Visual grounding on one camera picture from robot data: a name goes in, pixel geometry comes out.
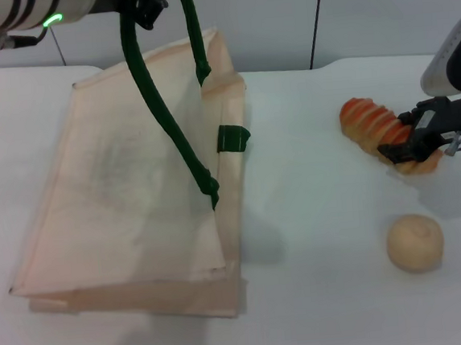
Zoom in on round egg yolk pastry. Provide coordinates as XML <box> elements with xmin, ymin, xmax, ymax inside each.
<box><xmin>383</xmin><ymin>210</ymin><xmax>448</xmax><ymax>277</ymax></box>

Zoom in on orange striped bread loaf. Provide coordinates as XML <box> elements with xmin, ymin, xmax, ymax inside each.
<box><xmin>336</xmin><ymin>89</ymin><xmax>446</xmax><ymax>183</ymax></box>

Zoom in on beige tote bag green handles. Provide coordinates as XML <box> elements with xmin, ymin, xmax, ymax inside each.
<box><xmin>0</xmin><ymin>0</ymin><xmax>268</xmax><ymax>339</ymax></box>

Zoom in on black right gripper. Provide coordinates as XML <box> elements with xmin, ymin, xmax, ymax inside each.
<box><xmin>372</xmin><ymin>93</ymin><xmax>461</xmax><ymax>168</ymax></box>

